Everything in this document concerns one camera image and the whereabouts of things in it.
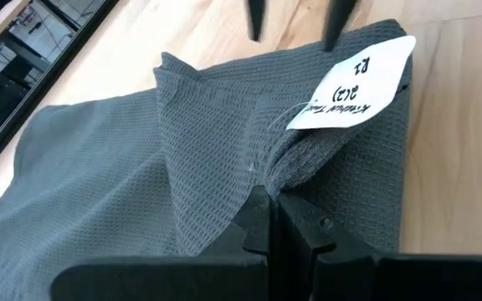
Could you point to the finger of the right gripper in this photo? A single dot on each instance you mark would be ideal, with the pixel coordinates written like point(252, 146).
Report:
point(337, 21)
point(256, 16)

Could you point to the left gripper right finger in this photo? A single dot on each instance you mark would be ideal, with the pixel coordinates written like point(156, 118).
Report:
point(329, 276)

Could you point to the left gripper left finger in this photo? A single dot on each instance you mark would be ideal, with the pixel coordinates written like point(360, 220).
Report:
point(224, 276)

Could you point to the black aluminium table frame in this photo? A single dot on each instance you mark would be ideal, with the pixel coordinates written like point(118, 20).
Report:
point(57, 69)

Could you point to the grey waffle-weave towel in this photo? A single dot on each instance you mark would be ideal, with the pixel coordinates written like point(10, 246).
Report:
point(98, 167)

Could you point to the white paper tag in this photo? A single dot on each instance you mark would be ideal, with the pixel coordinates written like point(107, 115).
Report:
point(350, 92)

